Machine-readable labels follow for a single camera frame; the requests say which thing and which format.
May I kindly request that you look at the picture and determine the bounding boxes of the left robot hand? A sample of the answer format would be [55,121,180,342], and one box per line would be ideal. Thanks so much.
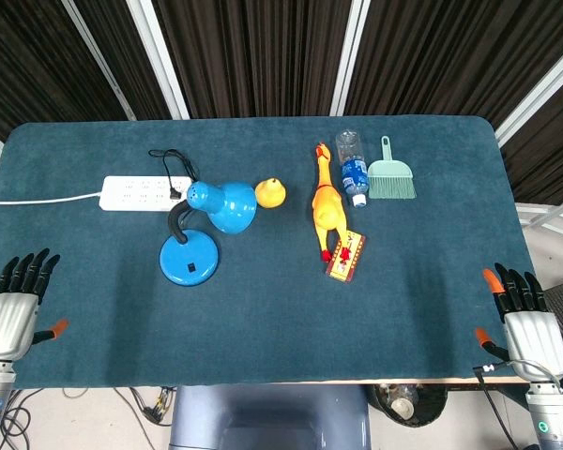
[0,247,70,362]

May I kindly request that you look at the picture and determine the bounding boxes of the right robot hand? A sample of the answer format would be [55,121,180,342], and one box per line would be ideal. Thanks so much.
[474,262,563,383]

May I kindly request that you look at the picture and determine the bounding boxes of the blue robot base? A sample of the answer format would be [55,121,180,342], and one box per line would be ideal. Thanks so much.
[168,383,373,450]

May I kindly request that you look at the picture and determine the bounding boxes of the blue desk lamp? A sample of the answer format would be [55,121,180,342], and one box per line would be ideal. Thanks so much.
[159,181,258,285]

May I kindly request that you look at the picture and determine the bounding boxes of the black waste bin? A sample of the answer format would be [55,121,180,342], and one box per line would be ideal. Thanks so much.
[373,382,451,428]

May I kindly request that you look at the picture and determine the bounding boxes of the white power strip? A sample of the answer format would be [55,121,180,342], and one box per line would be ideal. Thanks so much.
[98,175,194,212]

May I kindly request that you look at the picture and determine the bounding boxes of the red yellow snack packet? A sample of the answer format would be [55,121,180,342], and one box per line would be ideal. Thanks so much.
[325,229,367,283]

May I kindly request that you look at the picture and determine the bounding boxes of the mint green hand brush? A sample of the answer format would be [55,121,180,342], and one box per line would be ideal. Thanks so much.
[367,135,418,200]

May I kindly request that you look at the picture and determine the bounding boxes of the yellow rubber chicken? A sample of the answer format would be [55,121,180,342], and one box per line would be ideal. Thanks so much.
[312,142,349,262]

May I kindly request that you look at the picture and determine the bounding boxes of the clear plastic water bottle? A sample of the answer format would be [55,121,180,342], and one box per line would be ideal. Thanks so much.
[335,128,371,208]

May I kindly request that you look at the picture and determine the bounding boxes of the teal table cloth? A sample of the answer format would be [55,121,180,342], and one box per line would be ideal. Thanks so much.
[0,115,539,390]

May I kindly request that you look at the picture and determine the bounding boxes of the yellow pear toy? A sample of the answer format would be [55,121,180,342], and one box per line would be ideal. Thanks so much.
[254,176,288,209]

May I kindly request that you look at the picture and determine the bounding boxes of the white power strip cord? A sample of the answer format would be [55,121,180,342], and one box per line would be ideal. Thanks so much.
[0,189,104,212]

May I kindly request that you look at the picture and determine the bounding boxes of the black floor cables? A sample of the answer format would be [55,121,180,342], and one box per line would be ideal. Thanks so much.
[0,385,177,450]

